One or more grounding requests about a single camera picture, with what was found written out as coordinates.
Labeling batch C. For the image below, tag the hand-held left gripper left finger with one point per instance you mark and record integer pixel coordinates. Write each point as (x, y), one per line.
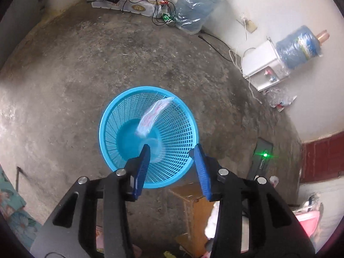
(142, 166)

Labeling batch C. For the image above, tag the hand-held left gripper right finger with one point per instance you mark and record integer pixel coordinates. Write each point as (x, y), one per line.
(201, 169)

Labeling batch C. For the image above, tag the blue plastic mesh basket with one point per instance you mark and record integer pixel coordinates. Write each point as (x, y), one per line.
(129, 139)

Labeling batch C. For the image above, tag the white red-print plastic wrapper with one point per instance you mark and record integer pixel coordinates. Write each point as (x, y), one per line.
(150, 115)

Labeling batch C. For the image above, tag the brown cardboard box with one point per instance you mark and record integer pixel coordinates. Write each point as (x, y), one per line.
(199, 215)

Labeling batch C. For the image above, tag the black device with green light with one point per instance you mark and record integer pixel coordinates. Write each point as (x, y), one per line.
(262, 164)

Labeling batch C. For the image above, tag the clear plastic wrapper pile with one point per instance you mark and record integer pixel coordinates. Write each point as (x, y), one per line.
(282, 99)

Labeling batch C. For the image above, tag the pink plastic container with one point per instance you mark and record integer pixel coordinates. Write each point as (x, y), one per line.
(306, 223)

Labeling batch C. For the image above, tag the white water dispenser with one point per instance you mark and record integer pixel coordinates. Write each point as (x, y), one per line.
(258, 61)

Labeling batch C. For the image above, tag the teal floral blanket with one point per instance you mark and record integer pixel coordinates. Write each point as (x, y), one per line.
(16, 220)

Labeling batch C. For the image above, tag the green drink can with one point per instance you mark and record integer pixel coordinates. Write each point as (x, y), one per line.
(168, 18)

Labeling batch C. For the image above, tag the blue water jug with label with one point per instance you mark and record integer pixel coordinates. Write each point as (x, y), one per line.
(298, 47)

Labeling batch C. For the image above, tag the white shrink-wrapped bottle pack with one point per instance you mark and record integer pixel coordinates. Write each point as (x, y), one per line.
(139, 8)

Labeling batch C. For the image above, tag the plastic-wrapped blue water jug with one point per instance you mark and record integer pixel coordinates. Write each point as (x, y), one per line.
(196, 5)

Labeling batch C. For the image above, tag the wall socket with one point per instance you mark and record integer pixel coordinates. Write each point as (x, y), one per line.
(248, 24)

